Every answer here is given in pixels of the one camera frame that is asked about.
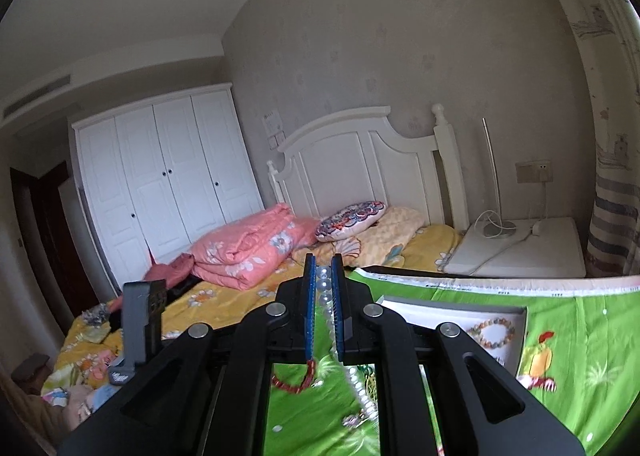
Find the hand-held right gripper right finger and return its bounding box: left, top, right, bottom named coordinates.
left=330, top=252, right=587, bottom=456

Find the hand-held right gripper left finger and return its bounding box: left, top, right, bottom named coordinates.
left=59, top=252, right=318, bottom=456

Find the white pearl necklace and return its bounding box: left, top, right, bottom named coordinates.
left=317, top=263, right=381, bottom=429

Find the grey cardboard box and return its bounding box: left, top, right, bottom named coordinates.
left=374, top=293, right=528, bottom=377

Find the multicoloured bead bracelet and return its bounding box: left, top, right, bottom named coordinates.
left=467, top=317, right=516, bottom=349

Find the red cloth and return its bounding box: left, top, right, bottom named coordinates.
left=144, top=253, right=196, bottom=287

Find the yellow floral bedsheet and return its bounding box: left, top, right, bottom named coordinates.
left=40, top=223, right=463, bottom=417

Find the embroidered round pillow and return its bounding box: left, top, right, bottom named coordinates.
left=315, top=200, right=388, bottom=243

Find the pink floral quilt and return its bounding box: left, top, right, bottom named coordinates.
left=189, top=203, right=318, bottom=292

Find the yellow pillow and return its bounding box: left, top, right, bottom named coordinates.
left=350, top=206, right=426, bottom=267

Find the dark wooden door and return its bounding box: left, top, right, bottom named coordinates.
left=10, top=161, right=101, bottom=332

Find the white wardrobe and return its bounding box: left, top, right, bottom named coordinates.
left=70, top=82, right=266, bottom=294

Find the white bed headboard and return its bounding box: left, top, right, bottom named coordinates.
left=266, top=104, right=471, bottom=232

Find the white pole lamp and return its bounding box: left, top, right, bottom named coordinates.
left=470, top=117, right=521, bottom=239

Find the white nightstand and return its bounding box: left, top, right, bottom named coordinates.
left=444, top=216, right=587, bottom=278

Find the ceiling air vent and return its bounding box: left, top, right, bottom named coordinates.
left=2, top=74, right=71, bottom=117

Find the printed curtain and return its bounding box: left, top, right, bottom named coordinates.
left=520, top=0, right=640, bottom=279

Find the red bead bracelet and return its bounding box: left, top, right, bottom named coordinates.
left=271, top=357, right=318, bottom=393

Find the wall switch panel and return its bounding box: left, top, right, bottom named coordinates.
left=262, top=109, right=286, bottom=149

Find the wall power socket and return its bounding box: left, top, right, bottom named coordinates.
left=515, top=160, right=552, bottom=184

